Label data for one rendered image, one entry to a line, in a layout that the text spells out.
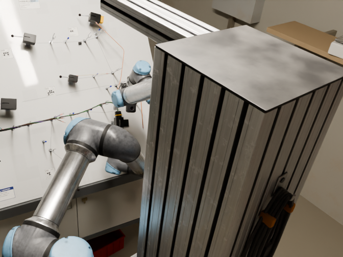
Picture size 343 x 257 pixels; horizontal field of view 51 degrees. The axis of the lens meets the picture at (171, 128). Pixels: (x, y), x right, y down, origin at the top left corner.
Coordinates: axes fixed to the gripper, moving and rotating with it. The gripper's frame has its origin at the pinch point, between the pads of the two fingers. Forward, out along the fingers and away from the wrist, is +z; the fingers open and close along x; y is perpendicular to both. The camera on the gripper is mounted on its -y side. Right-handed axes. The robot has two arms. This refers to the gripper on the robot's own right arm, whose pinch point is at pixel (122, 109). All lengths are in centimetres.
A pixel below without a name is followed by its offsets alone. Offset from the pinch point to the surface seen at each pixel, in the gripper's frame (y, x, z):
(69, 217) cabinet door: -39, 23, 54
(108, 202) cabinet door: -34, 0, 50
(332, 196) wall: -50, -194, 62
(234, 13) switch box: 109, -129, 25
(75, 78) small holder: 18.9, 22.0, 0.0
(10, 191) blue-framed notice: -28, 54, 30
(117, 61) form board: 32.7, -3.5, 1.5
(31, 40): 35, 43, -9
